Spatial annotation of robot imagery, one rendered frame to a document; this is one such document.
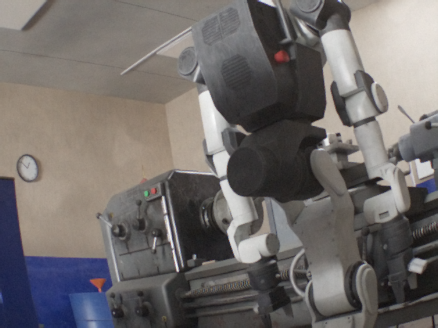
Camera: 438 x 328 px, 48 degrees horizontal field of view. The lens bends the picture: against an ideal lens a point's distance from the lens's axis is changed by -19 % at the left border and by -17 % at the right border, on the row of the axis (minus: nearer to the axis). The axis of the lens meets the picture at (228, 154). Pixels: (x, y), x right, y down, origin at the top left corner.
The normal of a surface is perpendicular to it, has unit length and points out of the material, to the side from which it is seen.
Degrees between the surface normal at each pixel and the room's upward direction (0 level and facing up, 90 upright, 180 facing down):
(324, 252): 100
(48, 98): 90
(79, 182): 90
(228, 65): 105
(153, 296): 90
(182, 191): 90
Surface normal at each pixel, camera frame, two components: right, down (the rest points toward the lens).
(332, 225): -0.63, 0.09
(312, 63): 0.74, -0.11
